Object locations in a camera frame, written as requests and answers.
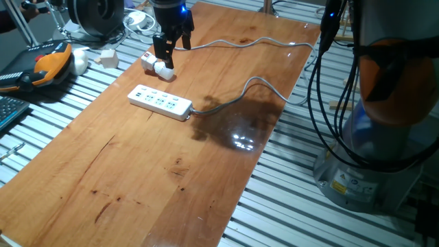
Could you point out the silver pen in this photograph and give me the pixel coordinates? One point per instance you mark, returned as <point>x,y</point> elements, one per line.
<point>13,150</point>

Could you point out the black filament spool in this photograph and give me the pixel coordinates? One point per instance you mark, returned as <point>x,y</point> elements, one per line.
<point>89,17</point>

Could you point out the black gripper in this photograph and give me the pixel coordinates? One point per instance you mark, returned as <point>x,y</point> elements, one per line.
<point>169,17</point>

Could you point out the white round socket device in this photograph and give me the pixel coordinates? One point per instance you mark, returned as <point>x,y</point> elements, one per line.
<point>137,19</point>

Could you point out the black keyboard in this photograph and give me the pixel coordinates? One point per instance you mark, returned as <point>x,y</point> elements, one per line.
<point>10,109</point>

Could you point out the black connector with blue light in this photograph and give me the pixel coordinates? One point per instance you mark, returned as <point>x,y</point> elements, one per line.
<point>329,24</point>

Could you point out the thin metal stand rod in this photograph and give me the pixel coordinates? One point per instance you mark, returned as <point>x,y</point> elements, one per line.
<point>57,19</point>

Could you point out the orange black teach pendant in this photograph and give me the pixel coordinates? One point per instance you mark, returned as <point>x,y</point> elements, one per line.
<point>44,65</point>

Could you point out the white rounded object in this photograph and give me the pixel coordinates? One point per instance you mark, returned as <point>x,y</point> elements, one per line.
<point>80,61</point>

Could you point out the small white box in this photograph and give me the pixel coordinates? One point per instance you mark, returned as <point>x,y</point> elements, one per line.
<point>109,59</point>

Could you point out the tan upright frame pole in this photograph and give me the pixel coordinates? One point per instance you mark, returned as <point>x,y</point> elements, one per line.
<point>267,5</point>

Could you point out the person's hand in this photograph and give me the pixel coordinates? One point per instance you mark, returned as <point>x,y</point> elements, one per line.
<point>31,12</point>

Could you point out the grey aluminium frame strut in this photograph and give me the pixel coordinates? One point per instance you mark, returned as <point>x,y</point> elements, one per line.
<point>21,24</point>

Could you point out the white power strip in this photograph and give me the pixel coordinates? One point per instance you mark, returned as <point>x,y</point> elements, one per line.
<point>157,101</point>

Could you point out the brown wooden board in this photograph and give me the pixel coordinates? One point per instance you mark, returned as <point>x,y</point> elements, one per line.
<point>137,171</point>

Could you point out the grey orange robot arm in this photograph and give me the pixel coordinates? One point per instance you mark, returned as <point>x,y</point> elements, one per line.
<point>377,144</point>

